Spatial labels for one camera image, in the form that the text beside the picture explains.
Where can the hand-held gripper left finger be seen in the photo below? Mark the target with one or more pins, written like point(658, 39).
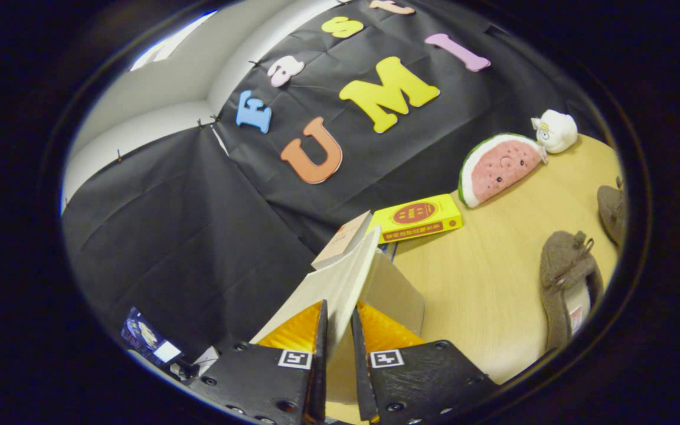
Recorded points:
point(321, 366)

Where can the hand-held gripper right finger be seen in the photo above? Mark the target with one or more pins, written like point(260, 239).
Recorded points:
point(359, 366)

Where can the beige fabric storage box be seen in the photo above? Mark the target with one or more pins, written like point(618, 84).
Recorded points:
point(340, 289)

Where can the brown fuzzy shoe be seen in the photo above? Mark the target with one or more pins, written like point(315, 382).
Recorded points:
point(611, 212)
point(567, 277)

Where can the white device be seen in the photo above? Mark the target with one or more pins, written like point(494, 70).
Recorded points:
point(207, 358)

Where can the blue book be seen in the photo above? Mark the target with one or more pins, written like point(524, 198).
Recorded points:
point(388, 251)

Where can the beige book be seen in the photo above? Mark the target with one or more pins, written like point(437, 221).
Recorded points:
point(343, 242)

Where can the yellow book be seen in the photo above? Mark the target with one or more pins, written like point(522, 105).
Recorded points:
point(417, 215)

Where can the blue monitor screen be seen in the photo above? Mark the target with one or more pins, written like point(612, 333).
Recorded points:
point(142, 333)

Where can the watermelon slice plush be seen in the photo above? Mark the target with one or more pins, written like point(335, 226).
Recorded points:
point(502, 168)

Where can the white plush toy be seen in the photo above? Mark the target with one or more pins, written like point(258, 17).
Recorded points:
point(558, 131)

